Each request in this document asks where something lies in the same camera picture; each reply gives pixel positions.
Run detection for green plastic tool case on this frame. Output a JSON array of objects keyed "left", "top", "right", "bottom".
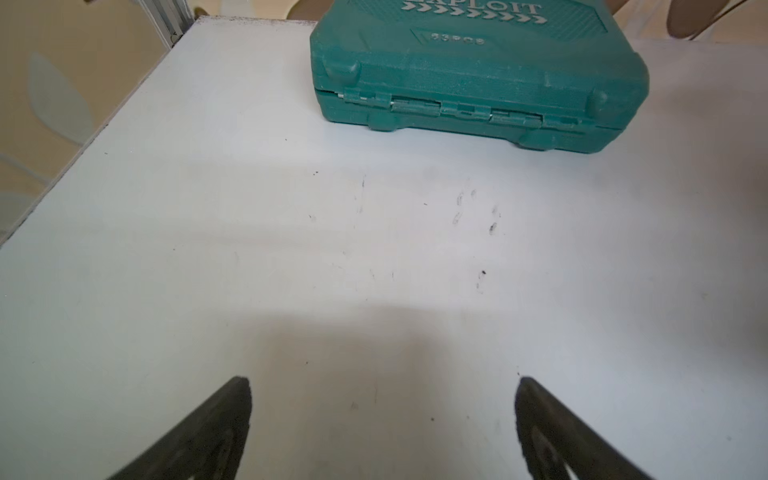
[{"left": 310, "top": 0, "right": 650, "bottom": 154}]

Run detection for aluminium frame bars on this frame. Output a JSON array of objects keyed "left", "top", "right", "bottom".
[{"left": 136, "top": 0, "right": 195, "bottom": 49}]

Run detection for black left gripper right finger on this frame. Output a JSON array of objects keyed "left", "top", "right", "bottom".
[{"left": 514, "top": 376, "right": 649, "bottom": 480}]

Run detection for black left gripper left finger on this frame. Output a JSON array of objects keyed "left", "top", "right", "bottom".
[{"left": 112, "top": 376, "right": 252, "bottom": 479}]

